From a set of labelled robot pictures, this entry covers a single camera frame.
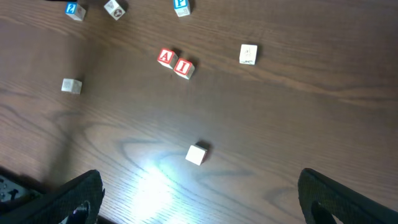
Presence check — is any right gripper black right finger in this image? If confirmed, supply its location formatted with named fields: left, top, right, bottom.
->
left=298, top=168, right=397, bottom=224

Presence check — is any blue letter P block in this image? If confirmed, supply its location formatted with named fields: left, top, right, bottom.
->
left=173, top=0, right=191, bottom=17

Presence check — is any plain wooden picture block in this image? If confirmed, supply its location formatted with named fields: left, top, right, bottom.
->
left=239, top=44, right=257, bottom=65

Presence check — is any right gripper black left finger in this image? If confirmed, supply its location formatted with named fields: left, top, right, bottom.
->
left=1, top=170, right=104, bottom=223

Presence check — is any red letter A block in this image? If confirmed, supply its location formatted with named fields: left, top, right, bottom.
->
left=157, top=48, right=178, bottom=69

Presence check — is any red letter E block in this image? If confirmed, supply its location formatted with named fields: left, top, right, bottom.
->
left=62, top=78, right=82, bottom=94

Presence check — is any yellow edged wooden block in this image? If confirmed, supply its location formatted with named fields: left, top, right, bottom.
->
left=104, top=0, right=126, bottom=21

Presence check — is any red letter I block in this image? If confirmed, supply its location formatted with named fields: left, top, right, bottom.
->
left=173, top=58, right=195, bottom=80

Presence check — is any plain white wooden block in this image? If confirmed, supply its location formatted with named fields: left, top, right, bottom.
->
left=185, top=145, right=207, bottom=166

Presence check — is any blue number 2 block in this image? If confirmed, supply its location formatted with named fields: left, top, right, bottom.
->
left=65, top=2, right=86, bottom=21

